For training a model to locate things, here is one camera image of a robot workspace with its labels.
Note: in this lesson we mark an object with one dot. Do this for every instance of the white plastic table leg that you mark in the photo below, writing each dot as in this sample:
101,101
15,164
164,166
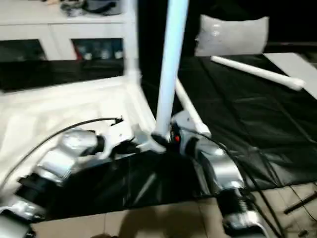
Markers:
190,106
260,72
131,49
171,62

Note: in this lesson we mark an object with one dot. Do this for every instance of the white plastic table top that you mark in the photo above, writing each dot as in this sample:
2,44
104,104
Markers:
49,111

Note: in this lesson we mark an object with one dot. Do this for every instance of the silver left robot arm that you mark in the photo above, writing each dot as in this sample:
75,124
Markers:
71,143

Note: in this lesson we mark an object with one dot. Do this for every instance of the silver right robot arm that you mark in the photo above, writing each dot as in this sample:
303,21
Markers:
223,168

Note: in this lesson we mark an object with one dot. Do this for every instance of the black padded mat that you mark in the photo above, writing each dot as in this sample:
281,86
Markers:
247,124

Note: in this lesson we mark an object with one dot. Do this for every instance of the small red item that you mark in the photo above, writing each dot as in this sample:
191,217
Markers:
78,53

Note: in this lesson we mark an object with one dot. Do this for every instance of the grey pillow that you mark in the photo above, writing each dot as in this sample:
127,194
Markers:
235,37

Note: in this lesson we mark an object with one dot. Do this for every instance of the white cabinet with glass doors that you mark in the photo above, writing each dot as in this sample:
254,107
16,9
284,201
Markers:
62,29

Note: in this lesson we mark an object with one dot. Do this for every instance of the white flat board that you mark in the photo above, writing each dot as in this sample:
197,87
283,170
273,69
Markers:
297,69

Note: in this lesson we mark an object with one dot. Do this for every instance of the black stand leg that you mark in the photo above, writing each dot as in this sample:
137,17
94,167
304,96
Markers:
299,204

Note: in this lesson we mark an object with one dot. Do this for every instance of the dark round object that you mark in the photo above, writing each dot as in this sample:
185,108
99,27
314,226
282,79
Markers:
104,6

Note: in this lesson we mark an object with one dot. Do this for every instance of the small tan toy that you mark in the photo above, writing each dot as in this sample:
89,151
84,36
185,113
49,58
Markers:
54,2

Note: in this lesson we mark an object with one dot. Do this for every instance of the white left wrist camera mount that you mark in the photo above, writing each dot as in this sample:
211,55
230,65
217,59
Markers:
119,135

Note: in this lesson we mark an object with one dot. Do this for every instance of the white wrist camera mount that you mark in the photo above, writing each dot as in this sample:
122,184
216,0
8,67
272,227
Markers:
119,135
184,121

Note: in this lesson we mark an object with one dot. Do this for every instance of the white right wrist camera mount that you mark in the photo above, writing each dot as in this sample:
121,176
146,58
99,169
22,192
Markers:
184,121

